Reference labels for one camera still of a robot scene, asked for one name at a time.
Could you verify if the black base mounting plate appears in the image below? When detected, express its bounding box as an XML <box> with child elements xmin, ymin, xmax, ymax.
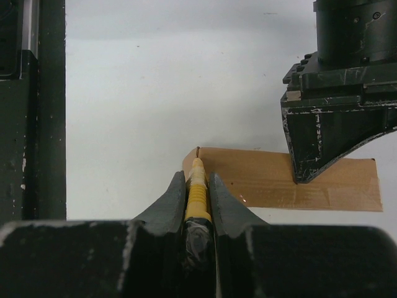
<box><xmin>1</xmin><ymin>1</ymin><xmax>66</xmax><ymax>223</ymax></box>

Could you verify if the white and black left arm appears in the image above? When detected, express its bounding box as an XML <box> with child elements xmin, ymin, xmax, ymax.
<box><xmin>280</xmin><ymin>1</ymin><xmax>396</xmax><ymax>183</ymax></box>

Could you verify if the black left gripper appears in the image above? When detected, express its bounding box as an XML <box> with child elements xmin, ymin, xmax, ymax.
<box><xmin>280</xmin><ymin>52</ymin><xmax>396</xmax><ymax>184</ymax></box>

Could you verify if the brown cardboard express box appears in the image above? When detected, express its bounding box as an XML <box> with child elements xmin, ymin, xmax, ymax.
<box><xmin>182</xmin><ymin>147</ymin><xmax>383</xmax><ymax>212</ymax></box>

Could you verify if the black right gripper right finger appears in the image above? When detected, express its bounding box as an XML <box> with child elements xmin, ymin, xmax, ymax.
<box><xmin>209</xmin><ymin>173</ymin><xmax>396</xmax><ymax>297</ymax></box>

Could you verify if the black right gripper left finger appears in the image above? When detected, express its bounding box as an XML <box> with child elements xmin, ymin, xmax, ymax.
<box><xmin>1</xmin><ymin>171</ymin><xmax>186</xmax><ymax>297</ymax></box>

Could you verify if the yellow utility knife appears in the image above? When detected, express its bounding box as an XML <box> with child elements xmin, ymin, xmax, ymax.
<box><xmin>182</xmin><ymin>158</ymin><xmax>213</xmax><ymax>273</ymax></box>

